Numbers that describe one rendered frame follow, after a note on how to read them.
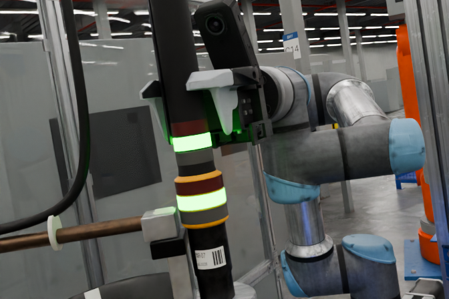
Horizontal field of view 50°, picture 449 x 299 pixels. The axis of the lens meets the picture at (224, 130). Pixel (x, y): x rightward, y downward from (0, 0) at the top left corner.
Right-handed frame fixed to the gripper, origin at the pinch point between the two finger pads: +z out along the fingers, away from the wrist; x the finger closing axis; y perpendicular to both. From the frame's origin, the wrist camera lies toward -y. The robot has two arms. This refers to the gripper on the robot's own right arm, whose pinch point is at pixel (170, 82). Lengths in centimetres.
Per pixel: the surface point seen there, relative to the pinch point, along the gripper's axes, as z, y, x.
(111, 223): 2.3, 11.5, 6.9
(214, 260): -0.2, 16.0, -1.3
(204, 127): -1.2, 4.4, -1.9
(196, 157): -0.2, 6.8, -1.2
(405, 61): -405, -11, 2
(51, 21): -54, -24, 61
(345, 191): -579, 135, 104
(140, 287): -10.0, 22.8, 14.5
